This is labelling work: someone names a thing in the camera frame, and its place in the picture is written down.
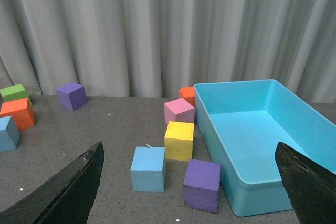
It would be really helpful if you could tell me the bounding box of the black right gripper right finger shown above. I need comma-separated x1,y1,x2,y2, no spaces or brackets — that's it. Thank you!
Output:
275,142,335,223

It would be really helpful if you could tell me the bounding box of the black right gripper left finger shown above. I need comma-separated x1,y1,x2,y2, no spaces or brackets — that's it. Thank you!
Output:
1,142,104,223

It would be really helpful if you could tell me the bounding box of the light blue foam cube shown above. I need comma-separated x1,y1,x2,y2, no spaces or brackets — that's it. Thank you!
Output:
130,145,166,193

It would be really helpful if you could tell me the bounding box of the light blue plastic bin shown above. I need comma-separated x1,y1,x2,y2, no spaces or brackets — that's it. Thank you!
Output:
194,79,335,217

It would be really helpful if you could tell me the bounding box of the orange foam cube left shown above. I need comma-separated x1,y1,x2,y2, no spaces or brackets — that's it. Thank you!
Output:
1,98,35,130

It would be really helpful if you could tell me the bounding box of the purple foam cube at back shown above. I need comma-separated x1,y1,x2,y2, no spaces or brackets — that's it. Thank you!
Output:
56,82,88,111

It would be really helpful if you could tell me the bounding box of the purple foam cube near bin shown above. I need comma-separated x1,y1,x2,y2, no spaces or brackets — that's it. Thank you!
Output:
183,159,221,214

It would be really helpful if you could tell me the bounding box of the green foam cube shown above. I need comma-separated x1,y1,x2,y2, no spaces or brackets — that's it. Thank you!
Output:
1,84,32,106

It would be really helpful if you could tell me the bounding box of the yellow foam cube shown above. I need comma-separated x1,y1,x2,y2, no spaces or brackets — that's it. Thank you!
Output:
164,121,195,162

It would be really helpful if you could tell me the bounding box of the pink foam cube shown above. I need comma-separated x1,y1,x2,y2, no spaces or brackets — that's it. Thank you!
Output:
164,98,195,124

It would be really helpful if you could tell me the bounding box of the orange foam cube by bin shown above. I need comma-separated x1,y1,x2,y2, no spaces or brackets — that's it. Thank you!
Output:
179,86,195,107

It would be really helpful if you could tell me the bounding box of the grey curtain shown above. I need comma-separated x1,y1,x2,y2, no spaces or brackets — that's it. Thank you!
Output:
1,0,335,103

